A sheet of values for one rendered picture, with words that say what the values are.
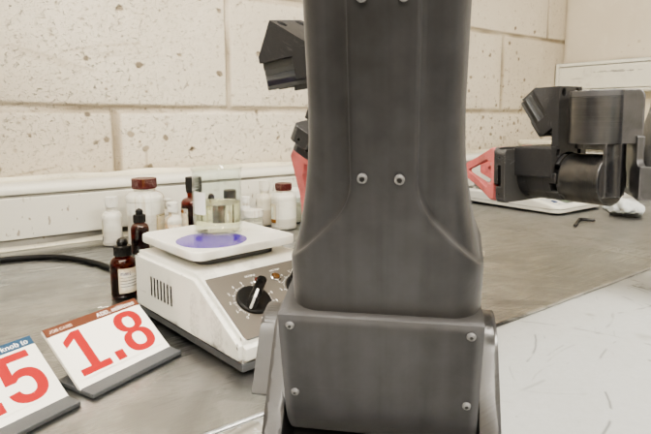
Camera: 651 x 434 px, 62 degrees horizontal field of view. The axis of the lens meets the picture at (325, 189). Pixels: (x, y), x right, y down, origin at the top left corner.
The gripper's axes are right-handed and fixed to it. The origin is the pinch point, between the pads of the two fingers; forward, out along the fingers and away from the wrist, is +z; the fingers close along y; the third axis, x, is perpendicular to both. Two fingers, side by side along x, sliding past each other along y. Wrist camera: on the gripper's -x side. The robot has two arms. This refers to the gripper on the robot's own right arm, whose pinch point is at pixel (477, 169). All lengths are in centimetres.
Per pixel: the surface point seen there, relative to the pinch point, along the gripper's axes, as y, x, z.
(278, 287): 35.9, 8.1, -9.2
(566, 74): -101, -20, 57
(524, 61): -84, -24, 59
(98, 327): 51, 10, -6
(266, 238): 34.9, 4.4, -4.8
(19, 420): 58, 13, -13
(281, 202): 13.4, 7.6, 34.5
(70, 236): 48, 11, 44
